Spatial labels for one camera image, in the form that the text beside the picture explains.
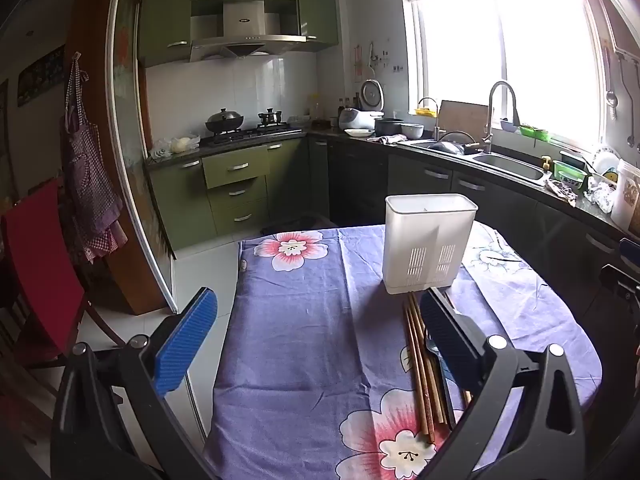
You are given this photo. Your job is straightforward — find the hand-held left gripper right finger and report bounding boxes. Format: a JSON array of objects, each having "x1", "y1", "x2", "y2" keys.
[{"x1": 419, "y1": 287, "x2": 586, "y2": 480}]

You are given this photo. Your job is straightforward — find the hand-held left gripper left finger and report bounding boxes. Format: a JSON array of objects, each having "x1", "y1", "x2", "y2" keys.
[{"x1": 50, "y1": 287, "x2": 221, "y2": 480}]

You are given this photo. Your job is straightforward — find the white plastic utensil holder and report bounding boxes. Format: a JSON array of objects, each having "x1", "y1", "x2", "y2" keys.
[{"x1": 382, "y1": 193, "x2": 479, "y2": 295}]

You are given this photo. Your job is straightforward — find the metal fork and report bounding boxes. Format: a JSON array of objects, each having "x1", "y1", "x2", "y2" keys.
[{"x1": 424, "y1": 329, "x2": 458, "y2": 431}]

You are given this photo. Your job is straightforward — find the white plastic jar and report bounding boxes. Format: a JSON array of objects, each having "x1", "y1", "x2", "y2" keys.
[{"x1": 610, "y1": 159, "x2": 640, "y2": 232}]

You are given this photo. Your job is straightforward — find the crumpled plastic bag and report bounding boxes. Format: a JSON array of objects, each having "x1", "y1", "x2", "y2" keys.
[{"x1": 584, "y1": 176, "x2": 617, "y2": 214}]

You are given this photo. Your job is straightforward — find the crumpled foil bag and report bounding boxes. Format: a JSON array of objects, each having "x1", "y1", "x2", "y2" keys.
[{"x1": 544, "y1": 179, "x2": 579, "y2": 207}]

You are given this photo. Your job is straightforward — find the patterned plate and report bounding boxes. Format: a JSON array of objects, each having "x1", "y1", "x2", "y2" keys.
[{"x1": 592, "y1": 145, "x2": 621, "y2": 177}]

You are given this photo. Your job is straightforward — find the hanging metal spoon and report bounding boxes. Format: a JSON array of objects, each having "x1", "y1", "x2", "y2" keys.
[{"x1": 619, "y1": 54, "x2": 637, "y2": 149}]

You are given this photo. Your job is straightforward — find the purple floral tablecloth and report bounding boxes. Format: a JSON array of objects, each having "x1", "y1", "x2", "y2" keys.
[{"x1": 202, "y1": 220, "x2": 601, "y2": 480}]

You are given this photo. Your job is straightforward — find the steel sink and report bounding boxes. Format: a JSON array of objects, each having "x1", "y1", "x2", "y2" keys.
[{"x1": 399, "y1": 137, "x2": 552, "y2": 184}]

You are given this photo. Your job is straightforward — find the green base cabinets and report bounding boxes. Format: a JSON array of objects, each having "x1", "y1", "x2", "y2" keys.
[{"x1": 146, "y1": 136, "x2": 310, "y2": 252}]

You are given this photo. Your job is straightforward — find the hanging metal ladle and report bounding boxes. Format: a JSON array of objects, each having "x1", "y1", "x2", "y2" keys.
[{"x1": 604, "y1": 46, "x2": 618, "y2": 108}]

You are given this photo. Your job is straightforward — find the red covered wooden chair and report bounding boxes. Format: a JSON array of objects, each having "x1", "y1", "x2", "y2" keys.
[{"x1": 0, "y1": 177, "x2": 128, "y2": 366}]

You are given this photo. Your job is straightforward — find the dark base cabinets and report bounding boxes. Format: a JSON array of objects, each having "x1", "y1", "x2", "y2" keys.
[{"x1": 306, "y1": 136, "x2": 640, "y2": 321}]

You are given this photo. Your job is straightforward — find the checkered apron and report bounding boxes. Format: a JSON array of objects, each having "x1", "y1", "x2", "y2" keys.
[{"x1": 59, "y1": 52, "x2": 127, "y2": 264}]

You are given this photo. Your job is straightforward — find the sliding glass door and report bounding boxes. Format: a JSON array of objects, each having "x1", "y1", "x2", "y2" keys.
[{"x1": 104, "y1": 0, "x2": 179, "y2": 315}]

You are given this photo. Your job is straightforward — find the plastic bags with food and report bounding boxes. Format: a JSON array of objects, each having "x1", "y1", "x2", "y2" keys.
[{"x1": 149, "y1": 134, "x2": 202, "y2": 162}]

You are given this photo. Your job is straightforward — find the tall steel faucet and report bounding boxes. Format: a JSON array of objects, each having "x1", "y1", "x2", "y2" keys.
[{"x1": 481, "y1": 80, "x2": 520, "y2": 154}]

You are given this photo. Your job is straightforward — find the small steel faucet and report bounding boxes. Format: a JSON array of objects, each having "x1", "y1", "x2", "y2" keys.
[{"x1": 417, "y1": 97, "x2": 442, "y2": 141}]

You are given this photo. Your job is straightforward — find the wooden cutting board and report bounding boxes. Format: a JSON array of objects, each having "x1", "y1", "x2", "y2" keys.
[{"x1": 438, "y1": 99, "x2": 490, "y2": 137}]

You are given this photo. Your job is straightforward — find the gas stove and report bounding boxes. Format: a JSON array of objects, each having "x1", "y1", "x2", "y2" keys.
[{"x1": 201, "y1": 122, "x2": 304, "y2": 147}]

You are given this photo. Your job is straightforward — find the white rice cooker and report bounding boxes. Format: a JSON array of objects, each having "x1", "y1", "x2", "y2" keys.
[{"x1": 338, "y1": 108, "x2": 377, "y2": 132}]

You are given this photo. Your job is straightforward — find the black wok with lid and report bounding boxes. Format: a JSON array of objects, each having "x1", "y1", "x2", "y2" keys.
[{"x1": 205, "y1": 107, "x2": 245, "y2": 135}]

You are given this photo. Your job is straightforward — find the round white cooker lid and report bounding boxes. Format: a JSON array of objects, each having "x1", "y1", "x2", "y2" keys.
[{"x1": 361, "y1": 79, "x2": 385, "y2": 113}]

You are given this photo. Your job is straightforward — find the window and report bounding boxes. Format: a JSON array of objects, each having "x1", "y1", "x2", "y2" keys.
[{"x1": 409, "y1": 0, "x2": 610, "y2": 150}]

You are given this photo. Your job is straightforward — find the steel range hood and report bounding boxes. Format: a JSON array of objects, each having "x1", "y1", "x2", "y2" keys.
[{"x1": 189, "y1": 0, "x2": 307, "y2": 63}]

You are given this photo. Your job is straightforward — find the wall picture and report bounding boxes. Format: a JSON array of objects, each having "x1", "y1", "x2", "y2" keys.
[{"x1": 17, "y1": 44, "x2": 67, "y2": 109}]

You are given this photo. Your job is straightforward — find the green wall cabinets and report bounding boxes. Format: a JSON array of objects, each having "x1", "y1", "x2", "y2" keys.
[{"x1": 139, "y1": 0, "x2": 342, "y2": 69}]

